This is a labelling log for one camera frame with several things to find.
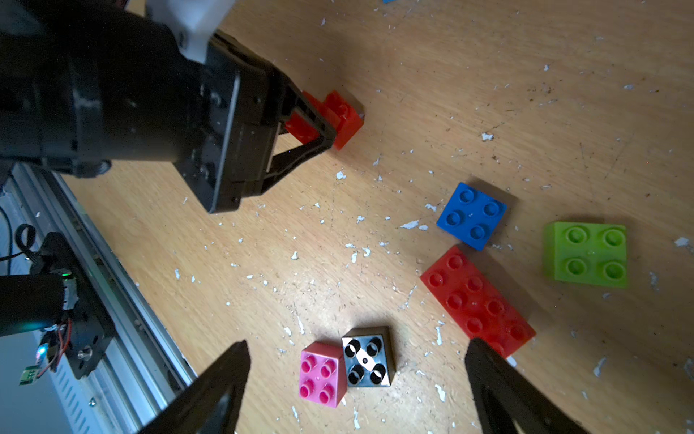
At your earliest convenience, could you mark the lime green square lego brick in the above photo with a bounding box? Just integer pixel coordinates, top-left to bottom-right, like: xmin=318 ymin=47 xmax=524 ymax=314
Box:
xmin=543 ymin=222 xmax=628 ymax=289

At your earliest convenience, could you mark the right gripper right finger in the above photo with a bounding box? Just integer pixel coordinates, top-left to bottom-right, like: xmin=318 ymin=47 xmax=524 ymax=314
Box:
xmin=464 ymin=338 xmax=586 ymax=433

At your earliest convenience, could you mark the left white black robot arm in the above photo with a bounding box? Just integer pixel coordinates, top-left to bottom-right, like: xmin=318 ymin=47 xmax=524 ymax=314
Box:
xmin=1 ymin=1 xmax=337 ymax=213

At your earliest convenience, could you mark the long red lego brick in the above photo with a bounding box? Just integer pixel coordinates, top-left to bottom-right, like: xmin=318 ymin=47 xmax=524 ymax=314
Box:
xmin=420 ymin=246 xmax=536 ymax=358

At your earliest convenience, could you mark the black square lego brick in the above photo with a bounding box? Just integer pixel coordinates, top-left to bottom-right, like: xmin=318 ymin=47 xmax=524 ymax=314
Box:
xmin=342 ymin=325 xmax=396 ymax=388

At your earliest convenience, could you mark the dark blue square lego brick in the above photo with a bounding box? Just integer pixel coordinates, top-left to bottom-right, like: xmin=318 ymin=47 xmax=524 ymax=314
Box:
xmin=436 ymin=180 xmax=511 ymax=251

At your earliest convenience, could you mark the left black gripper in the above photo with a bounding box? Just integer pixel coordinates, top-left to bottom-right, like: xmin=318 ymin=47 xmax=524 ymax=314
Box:
xmin=175 ymin=33 xmax=336 ymax=213

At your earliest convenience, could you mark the pink square lego brick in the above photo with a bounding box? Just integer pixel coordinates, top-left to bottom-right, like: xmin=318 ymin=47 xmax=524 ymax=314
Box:
xmin=298 ymin=342 xmax=347 ymax=408

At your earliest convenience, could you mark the aluminium front rail frame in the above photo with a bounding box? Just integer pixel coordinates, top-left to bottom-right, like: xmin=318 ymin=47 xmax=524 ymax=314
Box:
xmin=1 ymin=164 xmax=196 ymax=433

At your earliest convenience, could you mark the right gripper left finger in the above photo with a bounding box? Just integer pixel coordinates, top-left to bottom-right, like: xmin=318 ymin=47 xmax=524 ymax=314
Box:
xmin=141 ymin=340 xmax=251 ymax=433

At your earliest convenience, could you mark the small red lego brick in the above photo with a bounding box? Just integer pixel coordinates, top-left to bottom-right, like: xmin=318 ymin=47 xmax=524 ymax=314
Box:
xmin=285 ymin=90 xmax=364 ymax=150

